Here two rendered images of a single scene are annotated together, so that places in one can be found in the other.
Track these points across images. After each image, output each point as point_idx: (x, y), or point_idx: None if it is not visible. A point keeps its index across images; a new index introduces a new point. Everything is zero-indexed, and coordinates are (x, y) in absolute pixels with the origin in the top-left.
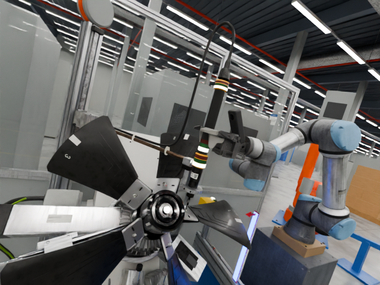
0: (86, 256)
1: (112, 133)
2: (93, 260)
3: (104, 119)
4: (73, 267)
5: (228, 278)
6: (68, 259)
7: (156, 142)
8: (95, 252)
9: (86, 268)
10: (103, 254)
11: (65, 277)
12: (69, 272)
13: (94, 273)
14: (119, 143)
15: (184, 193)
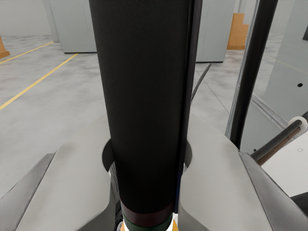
0: (115, 175)
1: (195, 89)
2: (116, 184)
3: (206, 68)
4: (113, 173)
5: None
6: (114, 165)
7: (264, 145)
8: (117, 180)
9: (115, 184)
10: (118, 189)
11: (112, 174)
12: (113, 174)
13: (118, 196)
14: None
15: None
